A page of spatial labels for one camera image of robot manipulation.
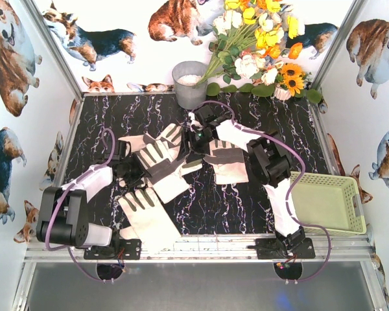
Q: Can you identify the small white flower pot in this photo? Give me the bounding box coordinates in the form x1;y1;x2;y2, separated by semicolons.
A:
274;86;292;101

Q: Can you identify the work glove with grey band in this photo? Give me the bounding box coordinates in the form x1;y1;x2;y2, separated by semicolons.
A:
204;139;249;185

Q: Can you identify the green storage basket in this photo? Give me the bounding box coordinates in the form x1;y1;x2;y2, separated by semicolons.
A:
292;173;366;236

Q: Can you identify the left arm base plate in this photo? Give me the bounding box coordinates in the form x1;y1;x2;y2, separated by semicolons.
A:
84;239;142;260

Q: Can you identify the artificial flower bouquet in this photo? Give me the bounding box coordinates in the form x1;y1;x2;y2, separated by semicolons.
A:
200;1;336;104

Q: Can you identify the work glove near front edge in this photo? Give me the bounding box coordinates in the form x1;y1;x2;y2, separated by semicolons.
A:
118;188;181;256

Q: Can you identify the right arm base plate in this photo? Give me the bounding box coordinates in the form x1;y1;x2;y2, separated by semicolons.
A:
252;238;316;259

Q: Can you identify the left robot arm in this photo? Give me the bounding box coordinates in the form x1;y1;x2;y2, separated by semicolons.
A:
36;141;147;251

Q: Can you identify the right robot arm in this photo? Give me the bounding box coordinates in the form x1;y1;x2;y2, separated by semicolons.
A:
178;106;305;248

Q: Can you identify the grey metal bucket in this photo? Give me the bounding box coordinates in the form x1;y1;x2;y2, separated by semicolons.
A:
172;61;207;110

